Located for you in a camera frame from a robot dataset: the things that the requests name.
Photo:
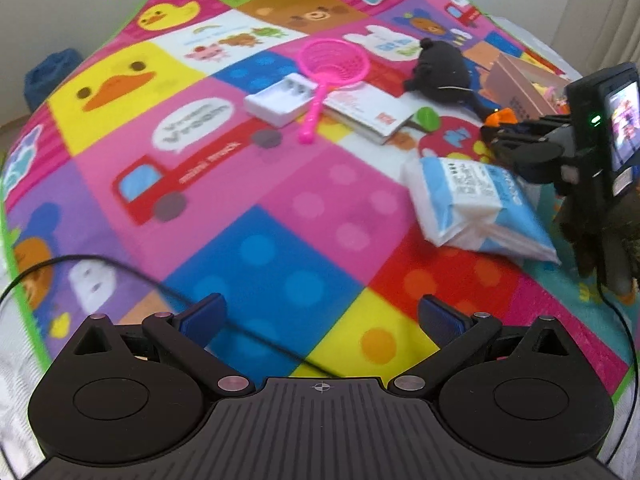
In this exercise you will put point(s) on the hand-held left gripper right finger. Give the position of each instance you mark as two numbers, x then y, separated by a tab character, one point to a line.
442	320

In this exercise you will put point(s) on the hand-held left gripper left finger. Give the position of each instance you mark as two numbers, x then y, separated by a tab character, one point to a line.
202	317

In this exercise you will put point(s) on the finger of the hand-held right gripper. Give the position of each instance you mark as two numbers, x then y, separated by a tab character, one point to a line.
535	127
530	160

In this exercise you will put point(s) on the pink cardboard box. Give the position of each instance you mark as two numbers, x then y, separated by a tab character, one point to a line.
515	87

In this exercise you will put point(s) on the blue tissue packet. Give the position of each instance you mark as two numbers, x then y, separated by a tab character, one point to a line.
465	195

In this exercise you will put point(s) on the black plush toy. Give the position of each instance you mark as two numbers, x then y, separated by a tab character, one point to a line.
442	72

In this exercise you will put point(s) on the pink toy net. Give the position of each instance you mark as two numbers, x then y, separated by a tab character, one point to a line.
335	62

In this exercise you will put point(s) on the white battery charger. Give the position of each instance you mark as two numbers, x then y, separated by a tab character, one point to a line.
280	102

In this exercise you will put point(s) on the green toy cup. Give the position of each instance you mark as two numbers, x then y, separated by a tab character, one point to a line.
429	119

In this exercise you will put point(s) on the colourful cartoon play mat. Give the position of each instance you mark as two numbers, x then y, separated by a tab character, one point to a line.
300	220

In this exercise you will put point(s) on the white booklet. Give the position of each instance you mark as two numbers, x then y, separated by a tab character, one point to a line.
365	110

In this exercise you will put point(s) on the blue cloth bundle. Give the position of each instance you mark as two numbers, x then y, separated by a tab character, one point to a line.
52	77

